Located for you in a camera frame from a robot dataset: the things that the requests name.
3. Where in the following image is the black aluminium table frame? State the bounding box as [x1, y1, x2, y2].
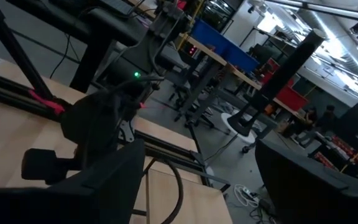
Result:
[0, 0, 231, 192]

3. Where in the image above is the red strip tag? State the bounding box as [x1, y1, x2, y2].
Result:
[28, 89, 65, 115]

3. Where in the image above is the white power strip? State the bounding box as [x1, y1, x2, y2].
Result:
[241, 185, 260, 203]

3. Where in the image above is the black camera cable loop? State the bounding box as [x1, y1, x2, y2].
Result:
[162, 160, 185, 224]

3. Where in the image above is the overhead light bar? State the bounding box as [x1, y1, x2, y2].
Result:
[265, 0, 358, 23]

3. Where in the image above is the black desk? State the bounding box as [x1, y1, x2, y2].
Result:
[6, 0, 155, 94]

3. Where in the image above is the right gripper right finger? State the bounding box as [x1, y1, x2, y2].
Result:
[255, 139, 358, 224]

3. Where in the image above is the wooden workbench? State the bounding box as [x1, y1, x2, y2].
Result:
[181, 33, 306, 121]

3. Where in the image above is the white cable coil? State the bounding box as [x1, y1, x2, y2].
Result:
[234, 184, 260, 208]

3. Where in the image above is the person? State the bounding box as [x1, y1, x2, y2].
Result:
[301, 106, 319, 133]
[318, 104, 339, 133]

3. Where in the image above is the white floor lamp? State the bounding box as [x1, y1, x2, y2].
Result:
[221, 28, 326, 144]

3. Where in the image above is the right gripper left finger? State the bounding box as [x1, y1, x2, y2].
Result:
[0, 139, 145, 224]

